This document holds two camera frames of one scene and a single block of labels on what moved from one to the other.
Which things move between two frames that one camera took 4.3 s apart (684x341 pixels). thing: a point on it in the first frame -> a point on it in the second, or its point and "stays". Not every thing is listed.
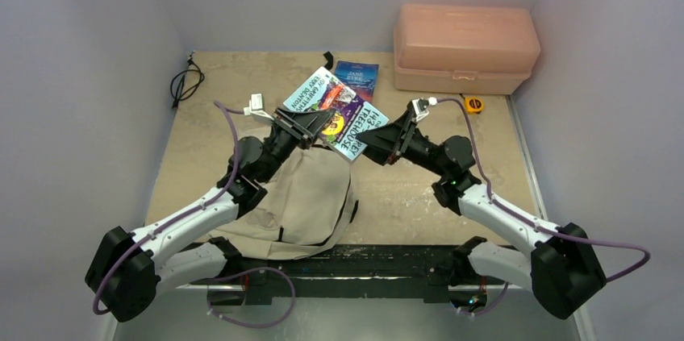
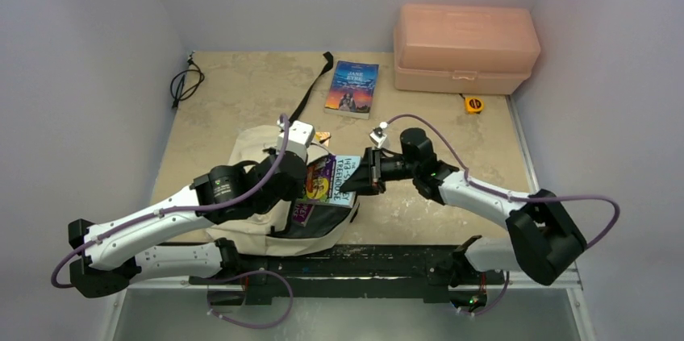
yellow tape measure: x=473 y=105 stays
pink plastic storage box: x=464 y=48 stays
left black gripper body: x=286 y=135 -> x=266 y=205
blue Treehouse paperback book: x=325 y=91 -> x=343 y=164
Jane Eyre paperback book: x=361 y=76 stays
